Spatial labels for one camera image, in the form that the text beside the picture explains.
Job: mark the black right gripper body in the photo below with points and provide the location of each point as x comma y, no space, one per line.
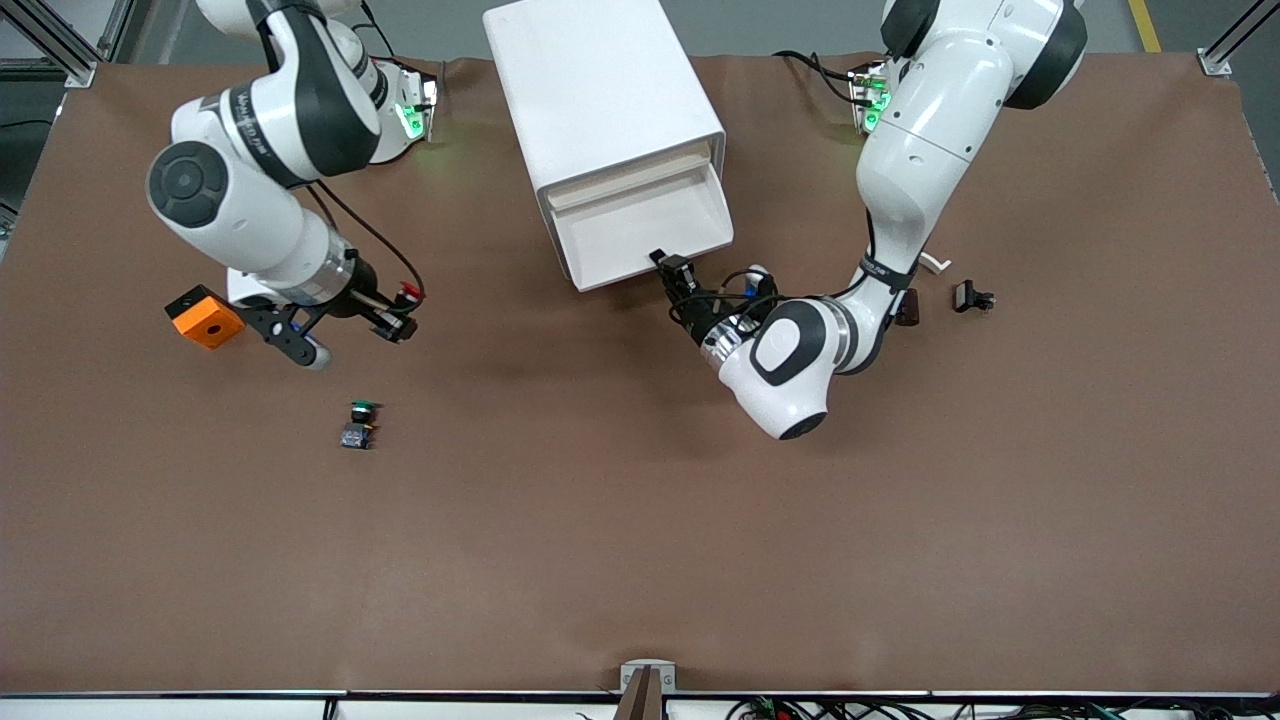
364,288

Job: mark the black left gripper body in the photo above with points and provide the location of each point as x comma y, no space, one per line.
699,315

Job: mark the red push button switch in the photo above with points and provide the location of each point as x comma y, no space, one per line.
410,293

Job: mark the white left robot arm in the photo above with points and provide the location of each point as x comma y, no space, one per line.
910,170

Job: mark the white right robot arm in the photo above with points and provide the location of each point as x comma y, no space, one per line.
250,220

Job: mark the orange box with black base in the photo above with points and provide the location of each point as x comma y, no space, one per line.
210,322

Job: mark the small black electrical component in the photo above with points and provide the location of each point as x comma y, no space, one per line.
965,296

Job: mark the green push button switch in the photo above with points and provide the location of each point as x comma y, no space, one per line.
357,435

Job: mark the small metal table bracket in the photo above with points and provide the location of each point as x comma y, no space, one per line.
648,672

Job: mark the white table edge rail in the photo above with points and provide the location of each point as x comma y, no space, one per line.
200,706

